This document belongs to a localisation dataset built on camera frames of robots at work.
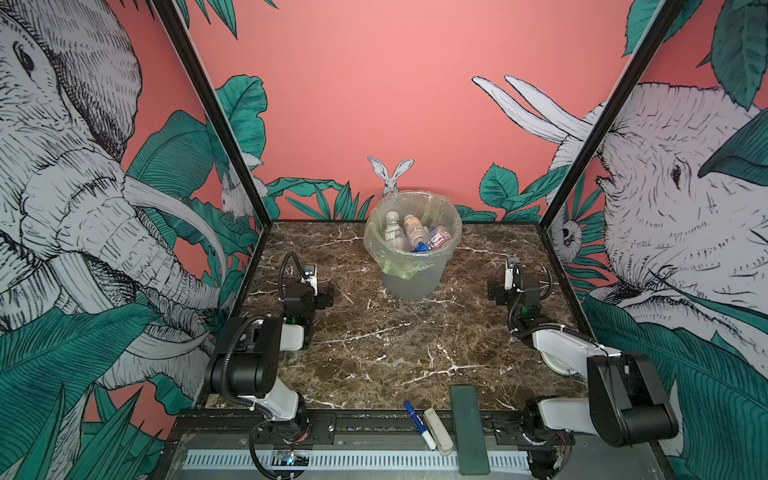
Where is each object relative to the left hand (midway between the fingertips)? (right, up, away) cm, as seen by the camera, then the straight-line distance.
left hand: (313, 275), depth 94 cm
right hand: (+61, +1, -4) cm, 61 cm away
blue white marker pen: (+33, -36, -20) cm, 53 cm away
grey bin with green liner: (+29, +1, -12) cm, 31 cm away
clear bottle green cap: (+26, +12, -8) cm, 30 cm away
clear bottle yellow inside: (+32, +14, -5) cm, 36 cm away
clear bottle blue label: (+34, +9, -12) cm, 37 cm away
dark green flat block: (+45, -39, -22) cm, 64 cm away
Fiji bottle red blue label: (+38, +12, -12) cm, 42 cm away
